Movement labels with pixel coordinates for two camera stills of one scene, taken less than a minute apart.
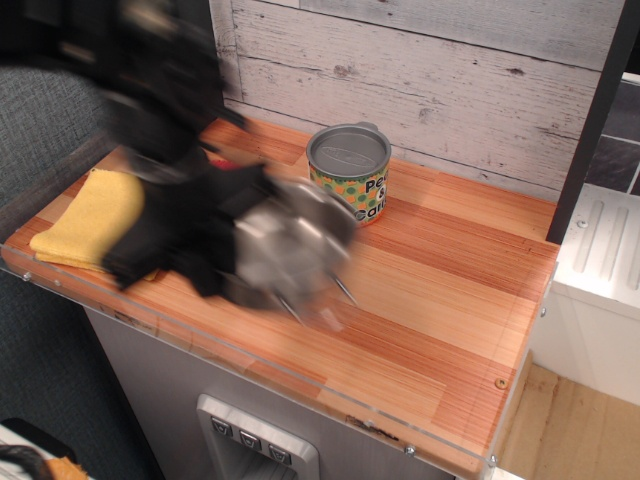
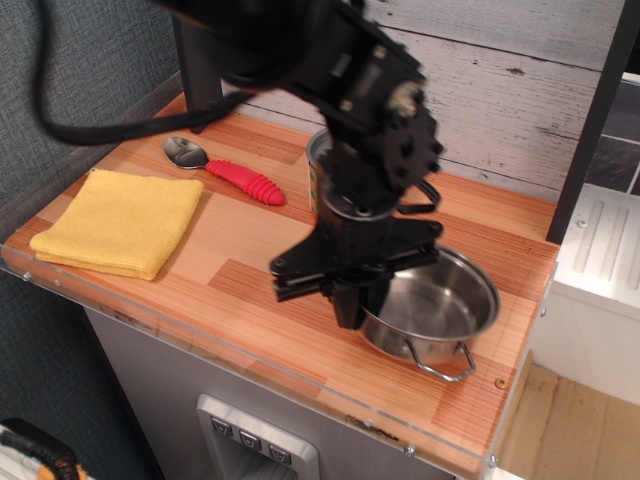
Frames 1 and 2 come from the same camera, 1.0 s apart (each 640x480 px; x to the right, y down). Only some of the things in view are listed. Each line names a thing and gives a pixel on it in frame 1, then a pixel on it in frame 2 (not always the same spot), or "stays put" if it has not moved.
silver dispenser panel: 244,446 stays put
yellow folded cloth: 105,216 stays put
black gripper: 191,199 to 363,247
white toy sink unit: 590,327 stays put
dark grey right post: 597,121 stays put
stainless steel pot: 292,248 to 431,310
